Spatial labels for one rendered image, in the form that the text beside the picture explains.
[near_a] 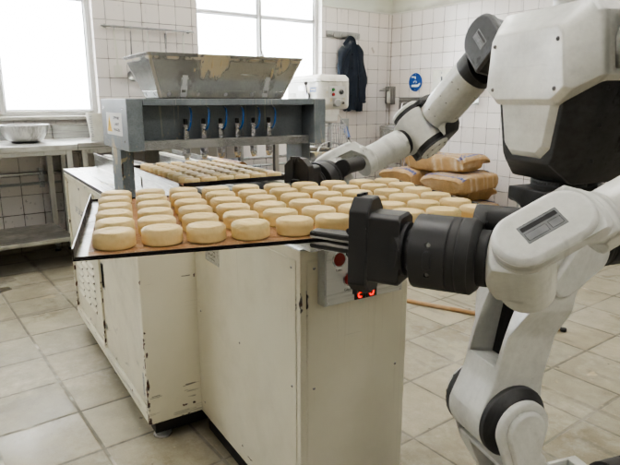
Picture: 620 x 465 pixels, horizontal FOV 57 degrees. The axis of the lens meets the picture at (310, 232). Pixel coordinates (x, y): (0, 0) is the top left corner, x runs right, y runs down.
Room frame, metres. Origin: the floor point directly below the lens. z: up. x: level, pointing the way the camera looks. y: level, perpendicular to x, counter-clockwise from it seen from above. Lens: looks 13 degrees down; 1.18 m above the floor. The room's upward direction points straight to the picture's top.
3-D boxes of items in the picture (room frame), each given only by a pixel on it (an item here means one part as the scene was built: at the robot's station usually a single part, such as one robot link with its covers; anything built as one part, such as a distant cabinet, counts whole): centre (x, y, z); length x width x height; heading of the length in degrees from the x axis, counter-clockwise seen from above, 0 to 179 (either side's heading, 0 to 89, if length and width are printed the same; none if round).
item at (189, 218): (0.76, 0.15, 1.01); 0.05 x 0.05 x 0.02
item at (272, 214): (0.79, 0.04, 1.01); 0.05 x 0.05 x 0.02
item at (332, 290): (1.33, -0.13, 0.77); 0.24 x 0.04 x 0.14; 122
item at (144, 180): (2.36, 0.76, 0.88); 1.28 x 0.01 x 0.07; 32
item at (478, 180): (5.08, -1.37, 0.47); 0.72 x 0.42 x 0.17; 132
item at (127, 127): (2.07, 0.33, 1.01); 0.72 x 0.33 x 0.34; 122
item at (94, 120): (4.22, 1.55, 0.98); 0.20 x 0.14 x 0.20; 77
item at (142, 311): (2.47, 0.59, 0.42); 1.28 x 0.72 x 0.84; 32
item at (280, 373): (1.64, 0.07, 0.45); 0.70 x 0.34 x 0.90; 32
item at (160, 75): (2.07, 0.33, 1.25); 0.56 x 0.29 x 0.14; 122
